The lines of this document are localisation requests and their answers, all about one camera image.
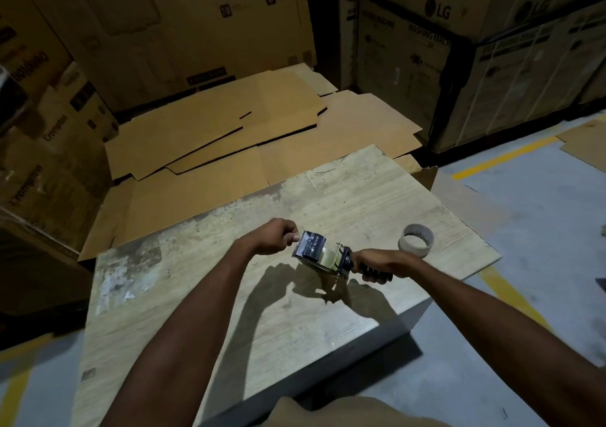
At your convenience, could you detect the large flat cardboard sheet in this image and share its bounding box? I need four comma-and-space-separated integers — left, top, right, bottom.
78, 90, 424, 262

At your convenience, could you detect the black handheld tape dispenser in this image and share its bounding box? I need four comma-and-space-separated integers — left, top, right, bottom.
291, 231, 395, 294

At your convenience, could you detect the person's left forearm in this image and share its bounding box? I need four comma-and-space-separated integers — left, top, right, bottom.
100, 241, 258, 427

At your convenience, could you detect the cardboard sheet under table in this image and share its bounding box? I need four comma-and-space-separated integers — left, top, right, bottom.
393, 154, 511, 239

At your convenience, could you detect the flat narrow cardboard sheet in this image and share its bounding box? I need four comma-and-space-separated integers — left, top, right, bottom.
167, 63, 340, 175

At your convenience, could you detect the person's right forearm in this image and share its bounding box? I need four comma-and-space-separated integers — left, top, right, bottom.
407, 257, 606, 427

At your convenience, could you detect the tilted printed cardboard box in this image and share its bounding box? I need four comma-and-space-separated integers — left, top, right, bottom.
0, 0, 73, 110

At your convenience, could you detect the narrow cardboard box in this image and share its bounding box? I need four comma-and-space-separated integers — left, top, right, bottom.
337, 0, 360, 92

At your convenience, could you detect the large strapped appliance cardboard box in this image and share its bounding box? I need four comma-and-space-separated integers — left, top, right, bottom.
356, 0, 606, 155

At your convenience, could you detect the clear packing tape roll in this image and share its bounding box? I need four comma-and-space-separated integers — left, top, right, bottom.
398, 224, 435, 258

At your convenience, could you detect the tall plain cardboard box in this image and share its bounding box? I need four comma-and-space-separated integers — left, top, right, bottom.
9, 0, 318, 114

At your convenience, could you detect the cardboard box with dark labels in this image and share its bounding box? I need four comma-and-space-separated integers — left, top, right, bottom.
0, 61, 120, 254

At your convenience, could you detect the person's right hand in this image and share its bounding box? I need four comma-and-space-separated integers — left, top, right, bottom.
353, 249, 423, 285

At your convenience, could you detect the small flat cardboard sheet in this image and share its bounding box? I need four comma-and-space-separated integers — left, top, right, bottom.
556, 119, 606, 174

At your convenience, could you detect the flat notched cardboard sheet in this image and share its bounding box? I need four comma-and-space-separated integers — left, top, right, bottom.
104, 69, 328, 181

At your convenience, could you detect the person's left hand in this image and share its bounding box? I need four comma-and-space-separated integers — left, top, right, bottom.
239, 218, 300, 256

